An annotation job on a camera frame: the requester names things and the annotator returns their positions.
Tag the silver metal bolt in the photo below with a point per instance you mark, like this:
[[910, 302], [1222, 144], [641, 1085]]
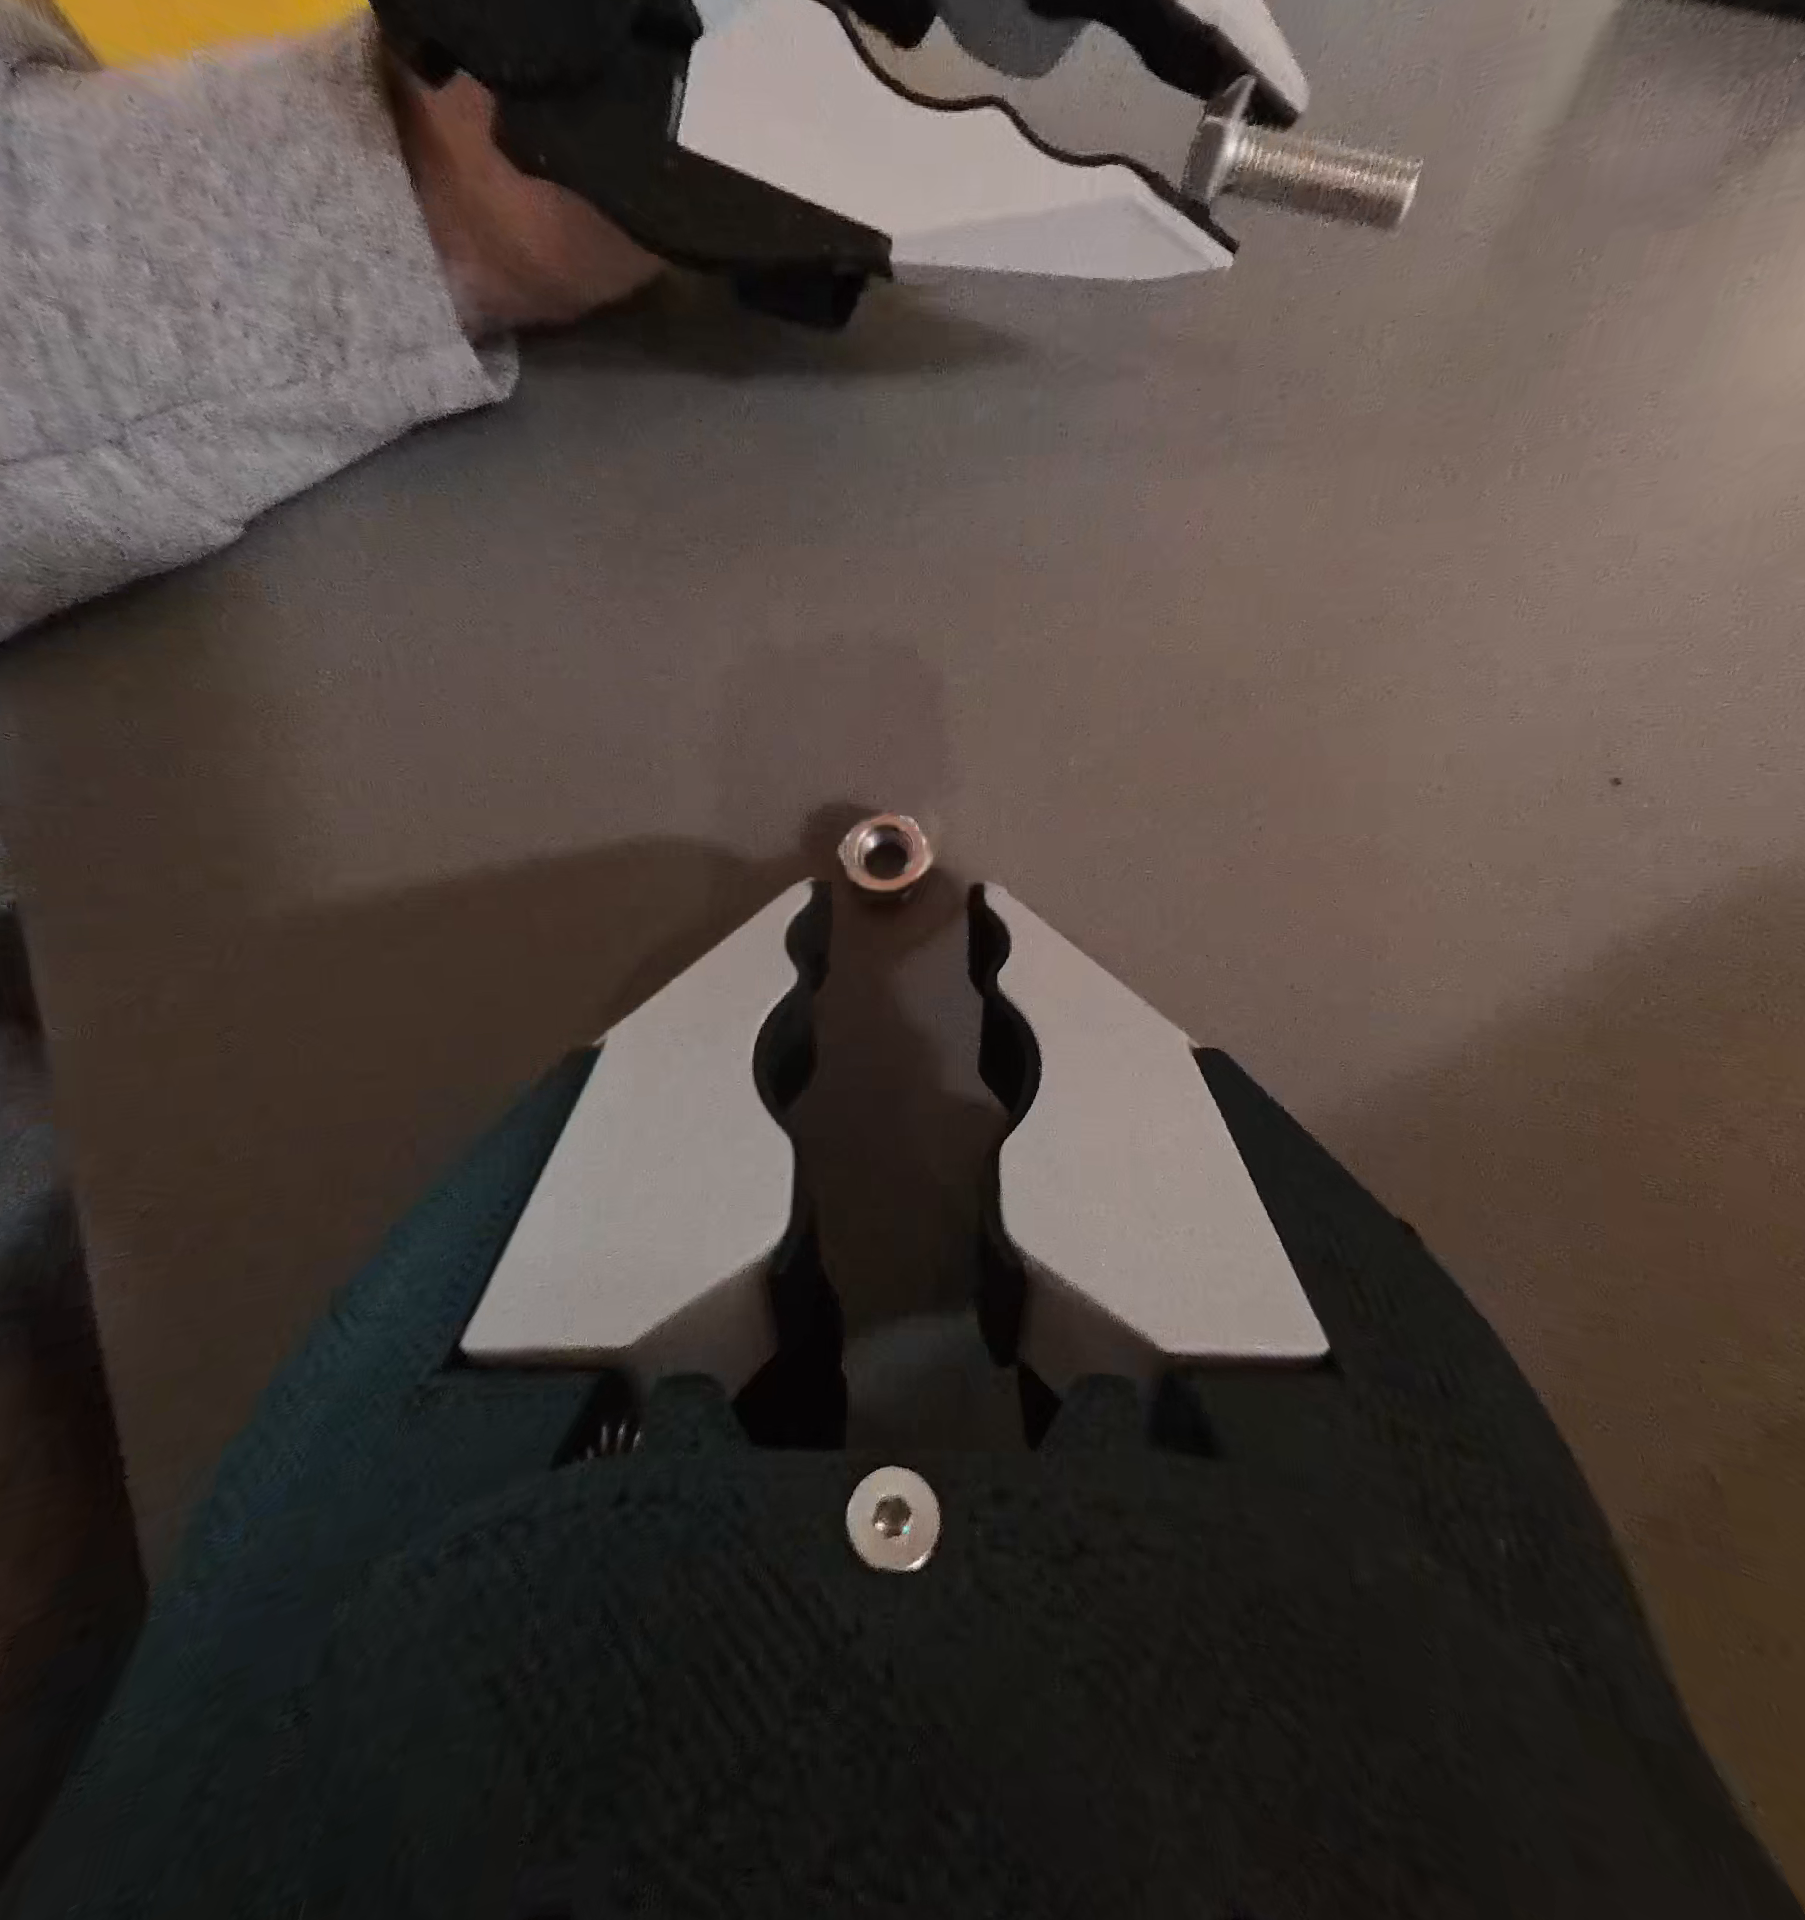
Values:
[[1316, 177]]

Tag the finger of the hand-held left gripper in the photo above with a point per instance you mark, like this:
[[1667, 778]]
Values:
[[1248, 39], [873, 180]]

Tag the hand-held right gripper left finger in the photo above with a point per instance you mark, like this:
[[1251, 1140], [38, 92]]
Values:
[[648, 1185]]

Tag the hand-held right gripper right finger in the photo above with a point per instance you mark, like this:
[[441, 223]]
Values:
[[1143, 1200]]

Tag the silver metal nut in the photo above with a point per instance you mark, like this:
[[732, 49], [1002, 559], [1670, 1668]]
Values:
[[883, 854]]

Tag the person's left hand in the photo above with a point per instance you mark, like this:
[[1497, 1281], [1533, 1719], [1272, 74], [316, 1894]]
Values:
[[527, 240]]

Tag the yellow plastic bin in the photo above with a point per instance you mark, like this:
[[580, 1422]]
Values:
[[196, 22]]

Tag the person's left forearm grey sleeve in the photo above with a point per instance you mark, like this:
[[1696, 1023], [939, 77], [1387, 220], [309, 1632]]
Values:
[[166, 301]]

